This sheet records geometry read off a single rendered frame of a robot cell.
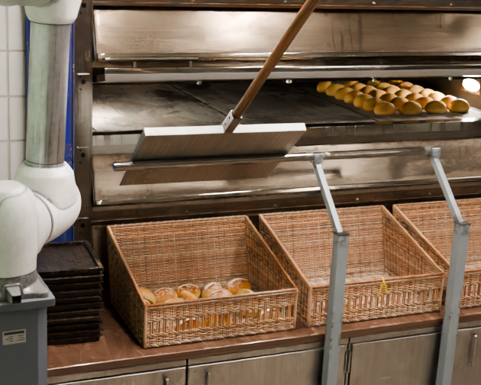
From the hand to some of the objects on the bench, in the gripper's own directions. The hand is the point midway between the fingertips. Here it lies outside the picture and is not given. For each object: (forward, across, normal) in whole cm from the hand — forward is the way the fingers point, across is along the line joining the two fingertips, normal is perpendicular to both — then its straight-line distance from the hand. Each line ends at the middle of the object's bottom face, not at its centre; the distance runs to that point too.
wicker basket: (+2, +41, -163) cm, 168 cm away
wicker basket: (+121, +42, -161) cm, 205 cm away
